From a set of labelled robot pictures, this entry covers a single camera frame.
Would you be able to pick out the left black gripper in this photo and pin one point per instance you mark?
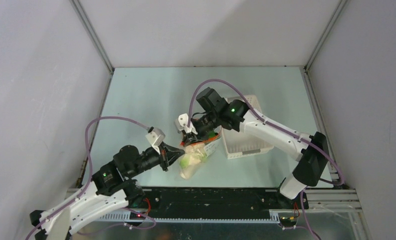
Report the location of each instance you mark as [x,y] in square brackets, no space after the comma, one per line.
[168,155]

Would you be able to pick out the green bok choy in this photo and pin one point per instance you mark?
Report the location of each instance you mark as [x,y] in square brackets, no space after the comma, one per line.
[212,136]

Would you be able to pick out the pale green cabbage leaf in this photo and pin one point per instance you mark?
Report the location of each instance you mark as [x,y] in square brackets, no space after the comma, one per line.
[194,154]

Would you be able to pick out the clear zip top bag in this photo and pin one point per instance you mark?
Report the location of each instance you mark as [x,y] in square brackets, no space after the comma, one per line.
[210,148]

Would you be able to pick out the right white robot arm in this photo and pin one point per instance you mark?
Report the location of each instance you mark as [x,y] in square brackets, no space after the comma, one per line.
[309,150]

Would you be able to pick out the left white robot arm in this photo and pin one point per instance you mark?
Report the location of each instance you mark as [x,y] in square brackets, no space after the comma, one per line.
[112,187]

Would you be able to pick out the white plastic basket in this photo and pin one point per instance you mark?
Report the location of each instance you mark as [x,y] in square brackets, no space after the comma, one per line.
[239,144]

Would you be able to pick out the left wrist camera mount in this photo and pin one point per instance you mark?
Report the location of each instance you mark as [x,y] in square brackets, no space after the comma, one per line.
[155,137]

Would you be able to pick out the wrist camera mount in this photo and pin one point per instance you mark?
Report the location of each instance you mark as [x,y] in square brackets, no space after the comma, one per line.
[155,137]
[184,125]

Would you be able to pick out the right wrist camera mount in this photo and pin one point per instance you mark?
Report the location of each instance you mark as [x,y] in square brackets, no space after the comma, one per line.
[184,125]

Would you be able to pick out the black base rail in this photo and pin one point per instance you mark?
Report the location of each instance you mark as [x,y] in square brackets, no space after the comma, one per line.
[214,203]

